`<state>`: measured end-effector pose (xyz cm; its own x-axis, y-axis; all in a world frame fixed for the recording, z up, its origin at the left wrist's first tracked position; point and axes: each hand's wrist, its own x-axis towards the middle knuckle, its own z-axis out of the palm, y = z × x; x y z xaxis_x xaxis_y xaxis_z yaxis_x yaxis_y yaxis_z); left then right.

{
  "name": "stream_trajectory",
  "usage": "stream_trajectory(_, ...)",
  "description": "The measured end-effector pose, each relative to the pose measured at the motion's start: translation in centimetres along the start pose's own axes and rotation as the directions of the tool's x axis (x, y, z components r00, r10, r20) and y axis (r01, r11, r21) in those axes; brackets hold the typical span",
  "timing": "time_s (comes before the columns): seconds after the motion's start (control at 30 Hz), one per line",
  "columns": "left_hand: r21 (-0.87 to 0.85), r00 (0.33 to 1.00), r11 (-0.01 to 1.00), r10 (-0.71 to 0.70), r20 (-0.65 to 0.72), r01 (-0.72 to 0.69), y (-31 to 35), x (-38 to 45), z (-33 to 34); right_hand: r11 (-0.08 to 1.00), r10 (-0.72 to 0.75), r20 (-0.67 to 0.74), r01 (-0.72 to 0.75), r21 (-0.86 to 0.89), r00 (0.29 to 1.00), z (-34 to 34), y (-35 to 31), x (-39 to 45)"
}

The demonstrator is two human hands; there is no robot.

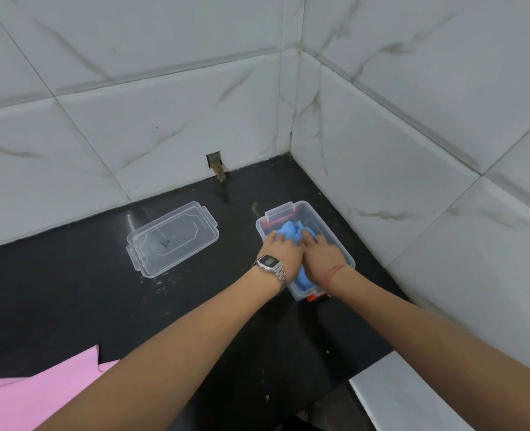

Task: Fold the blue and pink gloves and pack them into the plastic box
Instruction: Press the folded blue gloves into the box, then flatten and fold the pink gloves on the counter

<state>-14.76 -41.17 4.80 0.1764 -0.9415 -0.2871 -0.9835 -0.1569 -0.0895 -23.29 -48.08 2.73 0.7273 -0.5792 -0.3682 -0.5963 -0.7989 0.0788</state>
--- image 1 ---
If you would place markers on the person's left hand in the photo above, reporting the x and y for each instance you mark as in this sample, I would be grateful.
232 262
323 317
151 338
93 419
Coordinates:
283 255

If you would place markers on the person's right hand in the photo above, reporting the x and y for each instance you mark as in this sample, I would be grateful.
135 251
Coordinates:
323 260

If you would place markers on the person's right fingers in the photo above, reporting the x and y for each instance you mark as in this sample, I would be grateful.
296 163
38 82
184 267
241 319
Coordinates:
313 240

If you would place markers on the person's left fingers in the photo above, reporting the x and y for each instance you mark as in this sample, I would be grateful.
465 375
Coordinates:
277 238

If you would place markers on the blue cloth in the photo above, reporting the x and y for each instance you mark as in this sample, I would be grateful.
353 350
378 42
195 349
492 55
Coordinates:
291 232

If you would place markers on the person's right forearm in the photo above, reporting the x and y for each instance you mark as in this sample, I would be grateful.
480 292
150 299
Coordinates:
435 345

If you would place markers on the person's left forearm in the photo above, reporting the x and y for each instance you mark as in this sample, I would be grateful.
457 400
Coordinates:
157 354

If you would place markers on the clear plastic storage box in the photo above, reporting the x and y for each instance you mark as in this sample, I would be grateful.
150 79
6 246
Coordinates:
307 228

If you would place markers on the silver digital wristwatch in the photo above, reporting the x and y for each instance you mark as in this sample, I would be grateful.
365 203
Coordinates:
271 265

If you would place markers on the red thread wristband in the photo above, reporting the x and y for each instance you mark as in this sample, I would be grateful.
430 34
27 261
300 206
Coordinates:
334 271

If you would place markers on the clear plastic box lid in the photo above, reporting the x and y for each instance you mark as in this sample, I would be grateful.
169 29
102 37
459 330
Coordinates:
171 240

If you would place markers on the pink cloth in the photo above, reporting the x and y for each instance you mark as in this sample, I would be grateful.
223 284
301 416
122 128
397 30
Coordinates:
36 390

